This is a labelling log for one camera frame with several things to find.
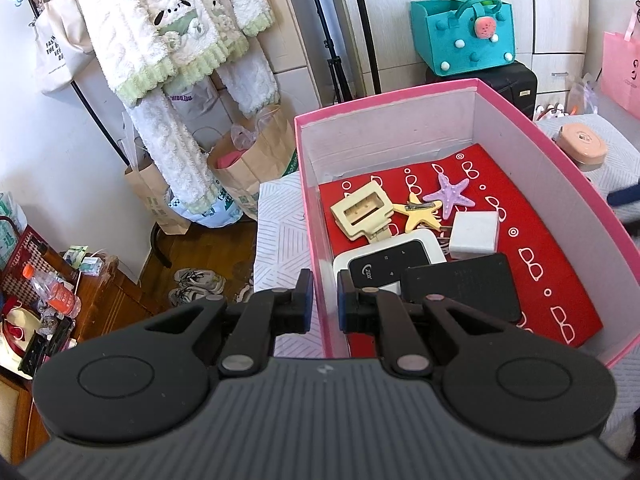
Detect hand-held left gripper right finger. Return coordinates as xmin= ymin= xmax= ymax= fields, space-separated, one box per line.
xmin=337 ymin=269 xmax=517 ymax=379

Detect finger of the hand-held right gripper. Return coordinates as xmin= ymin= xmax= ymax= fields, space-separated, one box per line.
xmin=607 ymin=186 xmax=640 ymax=238

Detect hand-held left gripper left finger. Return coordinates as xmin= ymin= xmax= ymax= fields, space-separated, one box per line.
xmin=144 ymin=269 xmax=315 ymax=379

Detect white black pocket router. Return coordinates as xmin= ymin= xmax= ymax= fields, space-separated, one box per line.
xmin=332 ymin=229 xmax=447 ymax=298

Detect pink oval case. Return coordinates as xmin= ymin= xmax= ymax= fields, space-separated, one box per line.
xmin=556 ymin=122 xmax=610 ymax=166

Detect cream claw hair clip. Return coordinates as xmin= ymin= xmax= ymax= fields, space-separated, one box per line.
xmin=330 ymin=184 xmax=401 ymax=241

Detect yellow starfish hair clip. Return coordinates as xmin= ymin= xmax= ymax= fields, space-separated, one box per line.
xmin=391 ymin=192 xmax=445 ymax=233

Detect black power bank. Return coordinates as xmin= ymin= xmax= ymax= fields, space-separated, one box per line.
xmin=400 ymin=252 xmax=523 ymax=326

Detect white charger plug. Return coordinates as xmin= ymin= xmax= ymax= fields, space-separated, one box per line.
xmin=440 ymin=211 xmax=501 ymax=261

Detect purple starfish hair clip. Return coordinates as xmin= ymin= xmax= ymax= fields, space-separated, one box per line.
xmin=422 ymin=165 xmax=475 ymax=220

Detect pink cardboard shoe box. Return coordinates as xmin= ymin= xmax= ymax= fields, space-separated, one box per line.
xmin=294 ymin=77 xmax=640 ymax=368

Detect red printed flat box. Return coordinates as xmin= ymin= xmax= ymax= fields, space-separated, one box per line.
xmin=318 ymin=143 xmax=603 ymax=358

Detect clear plastic bag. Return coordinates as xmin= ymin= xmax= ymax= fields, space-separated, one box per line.
xmin=570 ymin=72 xmax=601 ymax=116

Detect white sneaker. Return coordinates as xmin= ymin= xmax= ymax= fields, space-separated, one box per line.
xmin=174 ymin=267 xmax=226 ymax=293
xmin=167 ymin=285 xmax=206 ymax=306

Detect pink shopping bag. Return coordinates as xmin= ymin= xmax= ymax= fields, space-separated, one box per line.
xmin=600 ymin=7 xmax=640 ymax=121

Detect white green plastic bag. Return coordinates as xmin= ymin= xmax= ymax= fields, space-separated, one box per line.
xmin=172 ymin=187 xmax=246 ymax=228

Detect large brown paper bag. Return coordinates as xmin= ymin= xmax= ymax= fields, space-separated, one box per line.
xmin=207 ymin=105 xmax=301 ymax=221

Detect black suitcase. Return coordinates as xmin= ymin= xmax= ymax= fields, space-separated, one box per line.
xmin=425 ymin=60 xmax=538 ymax=121

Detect black clothes rack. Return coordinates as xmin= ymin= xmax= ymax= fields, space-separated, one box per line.
xmin=20 ymin=0 xmax=173 ymax=268

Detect wooden cabinet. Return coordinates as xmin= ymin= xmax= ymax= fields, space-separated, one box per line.
xmin=0 ymin=255 xmax=156 ymax=461

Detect fluffy white pajama pants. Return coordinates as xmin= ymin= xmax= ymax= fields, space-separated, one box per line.
xmin=125 ymin=42 xmax=280 ymax=213

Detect small green white cartons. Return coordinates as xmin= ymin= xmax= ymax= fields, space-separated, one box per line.
xmin=60 ymin=244 xmax=108 ymax=276

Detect teal felt tote bag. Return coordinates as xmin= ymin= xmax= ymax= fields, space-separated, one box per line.
xmin=411 ymin=0 xmax=516 ymax=73

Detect black tripod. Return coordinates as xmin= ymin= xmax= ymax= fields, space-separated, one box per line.
xmin=300 ymin=0 xmax=381 ymax=106

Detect plastic bottle orange label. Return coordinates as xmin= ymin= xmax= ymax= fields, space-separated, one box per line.
xmin=22 ymin=266 xmax=82 ymax=317

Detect checkered bag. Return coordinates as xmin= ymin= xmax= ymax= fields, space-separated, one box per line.
xmin=0 ymin=225 xmax=71 ymax=301

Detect white wardrobe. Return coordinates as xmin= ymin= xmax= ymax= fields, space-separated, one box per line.
xmin=330 ymin=0 xmax=596 ymax=106

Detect fluffy white pajama jacket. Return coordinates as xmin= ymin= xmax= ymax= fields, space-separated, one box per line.
xmin=67 ymin=0 xmax=277 ymax=108

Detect white canvas tote bag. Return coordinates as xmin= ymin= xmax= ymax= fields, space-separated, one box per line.
xmin=31 ymin=0 xmax=96 ymax=96

